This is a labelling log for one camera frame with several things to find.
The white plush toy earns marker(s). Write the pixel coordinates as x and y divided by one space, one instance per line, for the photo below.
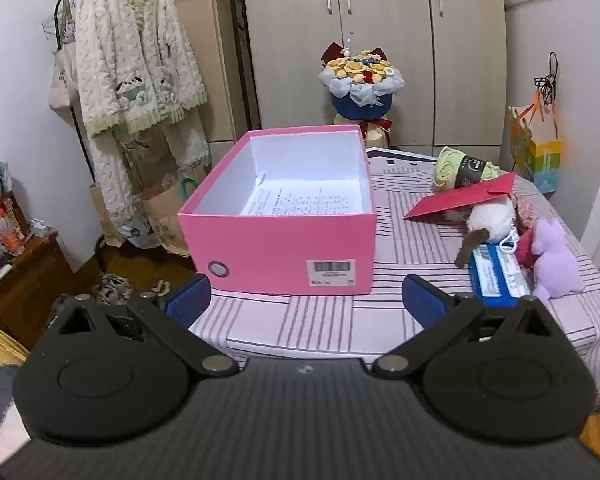
490 220

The beige wardrobe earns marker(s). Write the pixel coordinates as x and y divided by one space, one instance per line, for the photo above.
300 60

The pink floral cloth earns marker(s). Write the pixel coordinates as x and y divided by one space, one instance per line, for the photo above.
527 207

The beige tote bag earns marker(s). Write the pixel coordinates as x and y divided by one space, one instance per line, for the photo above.
62 85

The red envelope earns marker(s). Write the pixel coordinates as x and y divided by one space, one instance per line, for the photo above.
460 200

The pink fluffy hat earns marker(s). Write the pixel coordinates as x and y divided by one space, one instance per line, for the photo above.
525 247

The blue tissue packet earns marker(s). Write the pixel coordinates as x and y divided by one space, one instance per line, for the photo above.
495 280

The wooden cabinet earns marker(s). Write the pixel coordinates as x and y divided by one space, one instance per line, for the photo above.
25 290

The handwritten paper sheet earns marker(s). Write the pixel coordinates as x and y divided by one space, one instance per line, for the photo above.
305 200

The green yarn ball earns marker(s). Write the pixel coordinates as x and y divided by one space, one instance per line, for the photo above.
447 167

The pink cardboard box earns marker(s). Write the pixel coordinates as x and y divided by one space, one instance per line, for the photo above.
260 245

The striped slipper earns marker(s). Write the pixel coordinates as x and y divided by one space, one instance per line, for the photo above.
111 287
161 287

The striped bed sheet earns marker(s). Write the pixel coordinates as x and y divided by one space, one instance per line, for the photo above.
420 255

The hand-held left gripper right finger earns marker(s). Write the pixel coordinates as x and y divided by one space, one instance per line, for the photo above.
422 301

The crochet flower bouquet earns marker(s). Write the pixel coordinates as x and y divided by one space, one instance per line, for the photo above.
360 75

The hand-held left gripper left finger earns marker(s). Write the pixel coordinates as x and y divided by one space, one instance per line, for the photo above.
187 301

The cream fleece pajama top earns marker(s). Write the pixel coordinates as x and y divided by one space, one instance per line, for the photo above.
115 50

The colourful gift bag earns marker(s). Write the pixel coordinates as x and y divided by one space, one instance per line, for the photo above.
535 155

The cream fleece pajama pants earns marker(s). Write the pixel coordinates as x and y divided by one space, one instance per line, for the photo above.
110 180

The purple plush toy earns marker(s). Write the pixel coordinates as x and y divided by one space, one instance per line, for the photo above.
552 260

